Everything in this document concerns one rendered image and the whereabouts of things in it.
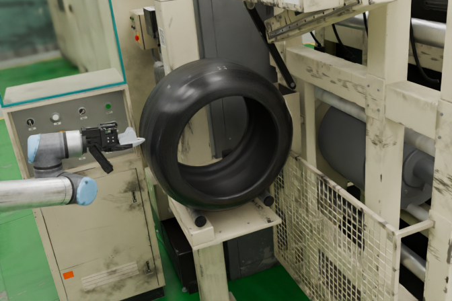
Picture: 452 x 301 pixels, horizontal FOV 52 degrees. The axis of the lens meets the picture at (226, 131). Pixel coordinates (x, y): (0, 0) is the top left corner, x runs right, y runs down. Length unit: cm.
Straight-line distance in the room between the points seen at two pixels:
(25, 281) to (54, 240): 85
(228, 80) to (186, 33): 39
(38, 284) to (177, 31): 195
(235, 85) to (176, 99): 20
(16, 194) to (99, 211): 109
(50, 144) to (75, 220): 91
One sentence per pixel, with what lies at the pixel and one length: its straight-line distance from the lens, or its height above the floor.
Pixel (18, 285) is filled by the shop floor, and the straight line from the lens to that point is 329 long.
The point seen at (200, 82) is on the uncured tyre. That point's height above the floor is 142.
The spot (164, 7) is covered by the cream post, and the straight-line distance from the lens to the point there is 184.
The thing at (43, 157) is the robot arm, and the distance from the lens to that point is 160.
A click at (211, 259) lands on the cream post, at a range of 233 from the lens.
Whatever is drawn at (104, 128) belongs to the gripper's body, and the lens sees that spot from 162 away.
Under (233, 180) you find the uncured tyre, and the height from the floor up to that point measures 92.
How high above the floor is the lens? 186
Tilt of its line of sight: 23 degrees down
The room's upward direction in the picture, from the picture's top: 6 degrees counter-clockwise
